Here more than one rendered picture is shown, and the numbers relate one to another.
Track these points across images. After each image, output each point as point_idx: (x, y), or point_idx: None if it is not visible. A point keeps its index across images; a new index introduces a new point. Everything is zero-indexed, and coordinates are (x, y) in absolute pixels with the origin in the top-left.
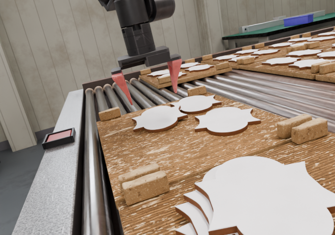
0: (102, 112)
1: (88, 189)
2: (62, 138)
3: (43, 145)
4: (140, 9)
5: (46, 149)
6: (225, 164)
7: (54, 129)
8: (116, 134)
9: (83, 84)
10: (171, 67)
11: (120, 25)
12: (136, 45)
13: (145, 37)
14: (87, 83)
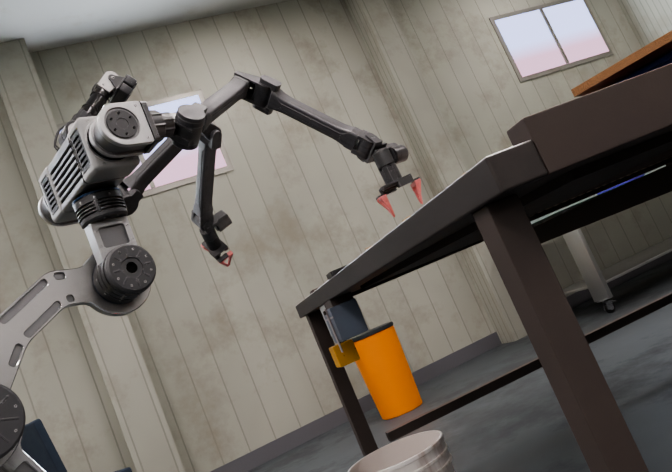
0: (368, 247)
1: None
2: (344, 266)
3: (331, 272)
4: (389, 155)
5: (333, 276)
6: None
7: (324, 283)
8: None
9: (312, 290)
10: (415, 189)
11: (378, 167)
12: (390, 175)
13: (395, 170)
14: (317, 288)
